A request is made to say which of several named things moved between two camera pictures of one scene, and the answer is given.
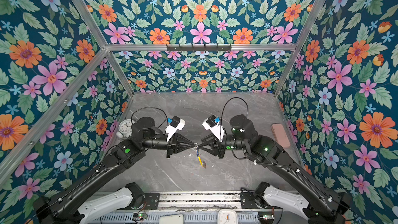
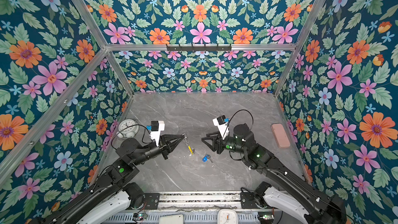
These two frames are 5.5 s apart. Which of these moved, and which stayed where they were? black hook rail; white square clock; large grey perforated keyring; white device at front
Moved: large grey perforated keyring
Stayed: white square clock; black hook rail; white device at front
